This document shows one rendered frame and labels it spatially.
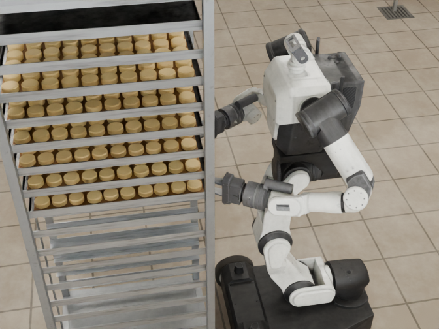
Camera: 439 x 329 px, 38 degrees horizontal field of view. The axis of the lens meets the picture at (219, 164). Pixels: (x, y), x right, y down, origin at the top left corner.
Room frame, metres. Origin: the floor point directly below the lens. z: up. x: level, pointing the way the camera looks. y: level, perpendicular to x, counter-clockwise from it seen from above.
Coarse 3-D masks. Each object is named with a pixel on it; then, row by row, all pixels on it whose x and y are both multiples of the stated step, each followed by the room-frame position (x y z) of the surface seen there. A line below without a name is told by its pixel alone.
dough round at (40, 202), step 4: (40, 196) 1.62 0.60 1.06; (44, 196) 1.62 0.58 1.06; (36, 200) 1.60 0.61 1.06; (40, 200) 1.60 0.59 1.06; (44, 200) 1.60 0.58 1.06; (48, 200) 1.60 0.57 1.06; (36, 204) 1.58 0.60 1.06; (40, 204) 1.58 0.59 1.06; (44, 204) 1.58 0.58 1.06; (48, 204) 1.59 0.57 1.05; (40, 208) 1.58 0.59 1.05
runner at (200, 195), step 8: (200, 192) 1.64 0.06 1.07; (128, 200) 1.60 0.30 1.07; (136, 200) 1.60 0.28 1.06; (144, 200) 1.60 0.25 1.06; (152, 200) 1.61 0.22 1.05; (160, 200) 1.61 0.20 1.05; (168, 200) 1.62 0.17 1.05; (176, 200) 1.62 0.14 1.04; (184, 200) 1.63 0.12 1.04; (56, 208) 1.56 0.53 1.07; (64, 208) 1.56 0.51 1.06; (72, 208) 1.56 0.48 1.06; (80, 208) 1.57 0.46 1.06; (88, 208) 1.57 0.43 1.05; (96, 208) 1.58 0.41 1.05; (104, 208) 1.58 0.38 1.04; (112, 208) 1.59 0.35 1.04; (32, 216) 1.54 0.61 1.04; (40, 216) 1.54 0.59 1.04; (48, 216) 1.55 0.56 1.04
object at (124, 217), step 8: (184, 208) 2.05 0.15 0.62; (192, 208) 2.05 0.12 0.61; (112, 216) 2.00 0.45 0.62; (120, 216) 2.00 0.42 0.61; (128, 216) 2.00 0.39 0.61; (136, 216) 2.01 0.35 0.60; (144, 216) 2.02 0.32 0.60; (152, 216) 2.02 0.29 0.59; (48, 224) 1.95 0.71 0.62; (56, 224) 1.95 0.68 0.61; (64, 224) 1.96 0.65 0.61; (72, 224) 1.96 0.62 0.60; (80, 224) 1.97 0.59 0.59; (88, 224) 1.98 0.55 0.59
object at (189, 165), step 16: (176, 160) 1.72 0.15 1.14; (192, 160) 1.70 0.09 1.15; (32, 176) 1.62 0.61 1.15; (48, 176) 1.62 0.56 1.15; (64, 176) 1.62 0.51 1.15; (80, 176) 1.64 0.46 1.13; (96, 176) 1.62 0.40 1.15; (112, 176) 1.63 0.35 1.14; (128, 176) 1.63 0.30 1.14; (144, 176) 1.64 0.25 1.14
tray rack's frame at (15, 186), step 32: (0, 0) 1.52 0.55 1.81; (32, 0) 1.53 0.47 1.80; (64, 0) 1.55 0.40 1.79; (0, 128) 1.51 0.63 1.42; (32, 256) 1.51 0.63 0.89; (96, 288) 2.00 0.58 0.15; (128, 288) 2.00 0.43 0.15; (96, 320) 1.82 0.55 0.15; (128, 320) 1.82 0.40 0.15; (192, 320) 1.82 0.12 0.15
